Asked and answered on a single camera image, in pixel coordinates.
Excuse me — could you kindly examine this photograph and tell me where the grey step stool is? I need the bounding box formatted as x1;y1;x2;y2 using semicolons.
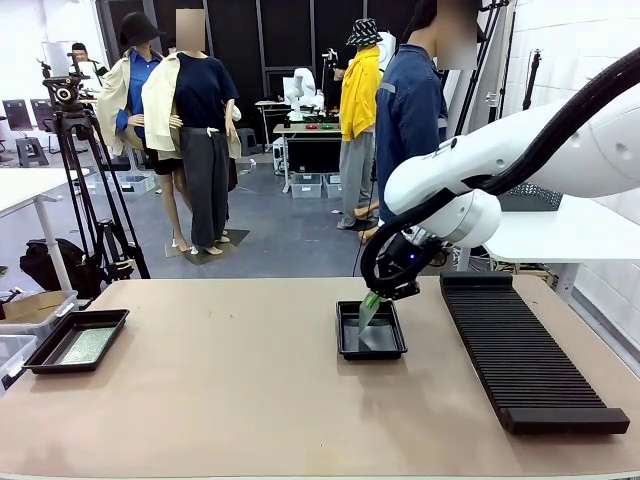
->
237;128;259;156

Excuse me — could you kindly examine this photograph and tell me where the clear bin with cardboard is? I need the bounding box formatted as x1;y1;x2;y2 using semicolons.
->
0;289;80;346

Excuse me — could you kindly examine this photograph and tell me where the dark mannequin floor plate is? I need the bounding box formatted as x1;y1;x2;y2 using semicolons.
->
164;228;251;265

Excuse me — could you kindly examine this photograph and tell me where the clear plastic storage box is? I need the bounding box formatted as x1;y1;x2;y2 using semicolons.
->
290;172;324;200
322;172;344;200

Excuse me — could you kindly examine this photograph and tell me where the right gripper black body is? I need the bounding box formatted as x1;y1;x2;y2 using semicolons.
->
374;229;441;290

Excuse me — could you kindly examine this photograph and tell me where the person in denim jacket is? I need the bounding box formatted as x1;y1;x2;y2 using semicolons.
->
374;0;481;226

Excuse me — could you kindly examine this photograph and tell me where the mannequin with yellow top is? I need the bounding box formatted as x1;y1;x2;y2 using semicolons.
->
337;18;384;231

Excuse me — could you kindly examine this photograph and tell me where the mannequin with navy shirt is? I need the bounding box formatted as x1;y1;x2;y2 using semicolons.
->
142;8;244;257

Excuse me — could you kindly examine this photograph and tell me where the background table with buttons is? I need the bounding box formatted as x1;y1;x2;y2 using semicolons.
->
273;122;344;194

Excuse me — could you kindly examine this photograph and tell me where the black floor cable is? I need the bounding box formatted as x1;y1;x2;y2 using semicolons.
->
352;174;382;279

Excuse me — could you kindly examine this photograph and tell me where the small white background robot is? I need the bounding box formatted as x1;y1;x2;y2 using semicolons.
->
288;67;318;122

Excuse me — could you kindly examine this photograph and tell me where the black slotted board rack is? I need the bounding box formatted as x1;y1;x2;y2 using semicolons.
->
439;271;631;435

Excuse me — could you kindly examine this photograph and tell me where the black camera tripod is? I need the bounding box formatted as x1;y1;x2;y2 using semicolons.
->
42;52;151;281

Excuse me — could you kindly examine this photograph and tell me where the background man with glasses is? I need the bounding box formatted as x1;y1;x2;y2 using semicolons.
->
69;42;110;77

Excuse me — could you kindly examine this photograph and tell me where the clear floor storage box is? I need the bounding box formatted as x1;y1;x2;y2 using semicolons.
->
119;172;159;196

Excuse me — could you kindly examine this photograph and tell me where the black ESD tray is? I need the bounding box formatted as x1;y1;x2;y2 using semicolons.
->
22;308;130;375
335;299;409;361

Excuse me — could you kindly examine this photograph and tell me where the brown cardboard box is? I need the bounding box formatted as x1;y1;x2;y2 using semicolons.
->
2;291;71;321

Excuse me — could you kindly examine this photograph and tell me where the black light stand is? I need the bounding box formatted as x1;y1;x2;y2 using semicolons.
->
522;48;544;112

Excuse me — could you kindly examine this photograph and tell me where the black bag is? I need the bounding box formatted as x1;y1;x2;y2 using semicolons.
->
19;238;101;300

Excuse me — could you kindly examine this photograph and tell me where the clear plastic bin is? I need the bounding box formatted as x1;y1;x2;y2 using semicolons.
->
0;334;39;396

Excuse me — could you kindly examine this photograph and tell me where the mannequin with black hat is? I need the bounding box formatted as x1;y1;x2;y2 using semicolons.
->
96;12;194;254

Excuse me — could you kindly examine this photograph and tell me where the grey plastic mesh basket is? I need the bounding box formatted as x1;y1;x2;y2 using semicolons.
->
497;182;564;212

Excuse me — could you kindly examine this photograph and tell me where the black step stool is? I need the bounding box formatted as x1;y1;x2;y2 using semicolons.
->
14;137;50;169

